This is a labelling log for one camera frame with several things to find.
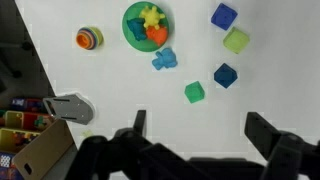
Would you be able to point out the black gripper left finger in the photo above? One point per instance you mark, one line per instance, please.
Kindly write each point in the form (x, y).
(139, 123)

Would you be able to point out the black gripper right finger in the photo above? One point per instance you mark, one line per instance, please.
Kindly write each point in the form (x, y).
(261, 134)

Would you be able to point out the dark blue block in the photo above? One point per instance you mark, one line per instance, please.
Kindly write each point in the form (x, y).
(225, 75)

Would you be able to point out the lime green block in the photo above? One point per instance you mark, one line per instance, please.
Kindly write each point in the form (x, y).
(236, 40)

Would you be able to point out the green bowl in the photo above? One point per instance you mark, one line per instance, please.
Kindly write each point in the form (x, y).
(132, 12)

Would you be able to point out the light blue bear toy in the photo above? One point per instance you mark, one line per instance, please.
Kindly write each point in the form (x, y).
(165, 58)

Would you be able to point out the orange heart toy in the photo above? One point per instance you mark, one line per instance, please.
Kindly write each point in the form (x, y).
(158, 36)

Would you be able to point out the teal animal toy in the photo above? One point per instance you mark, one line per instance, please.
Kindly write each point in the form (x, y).
(136, 26)

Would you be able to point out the rainbow stacking cups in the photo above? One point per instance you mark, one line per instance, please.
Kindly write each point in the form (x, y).
(89, 38)

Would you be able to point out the yellow spiky toy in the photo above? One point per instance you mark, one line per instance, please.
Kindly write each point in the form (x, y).
(152, 17)

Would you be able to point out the toy storage shelf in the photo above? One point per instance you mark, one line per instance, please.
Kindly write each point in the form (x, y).
(31, 141)

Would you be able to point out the grey metal bracket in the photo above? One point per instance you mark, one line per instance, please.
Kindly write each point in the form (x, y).
(69, 108)

